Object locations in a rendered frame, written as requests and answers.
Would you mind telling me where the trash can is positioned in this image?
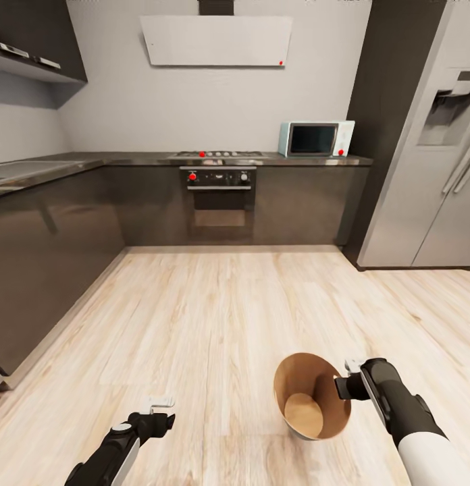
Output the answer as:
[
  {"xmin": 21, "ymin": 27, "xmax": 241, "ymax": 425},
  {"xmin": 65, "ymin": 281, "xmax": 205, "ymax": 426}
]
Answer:
[{"xmin": 273, "ymin": 352, "xmax": 352, "ymax": 441}]

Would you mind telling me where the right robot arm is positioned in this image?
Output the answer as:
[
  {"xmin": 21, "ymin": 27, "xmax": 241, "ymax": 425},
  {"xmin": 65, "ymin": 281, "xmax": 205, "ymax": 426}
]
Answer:
[{"xmin": 334, "ymin": 357, "xmax": 470, "ymax": 486}]

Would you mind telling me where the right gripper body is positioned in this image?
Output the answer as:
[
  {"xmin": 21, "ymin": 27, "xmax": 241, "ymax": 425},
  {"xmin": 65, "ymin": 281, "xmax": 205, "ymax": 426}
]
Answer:
[{"xmin": 334, "ymin": 373, "xmax": 369, "ymax": 401}]

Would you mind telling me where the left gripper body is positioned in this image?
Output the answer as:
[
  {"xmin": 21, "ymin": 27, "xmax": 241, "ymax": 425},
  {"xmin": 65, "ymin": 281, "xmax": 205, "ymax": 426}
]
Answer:
[{"xmin": 128, "ymin": 412, "xmax": 168, "ymax": 442}]

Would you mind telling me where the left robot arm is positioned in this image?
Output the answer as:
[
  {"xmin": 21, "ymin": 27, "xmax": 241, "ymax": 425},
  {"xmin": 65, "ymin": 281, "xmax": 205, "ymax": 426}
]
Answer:
[{"xmin": 64, "ymin": 395, "xmax": 176, "ymax": 486}]

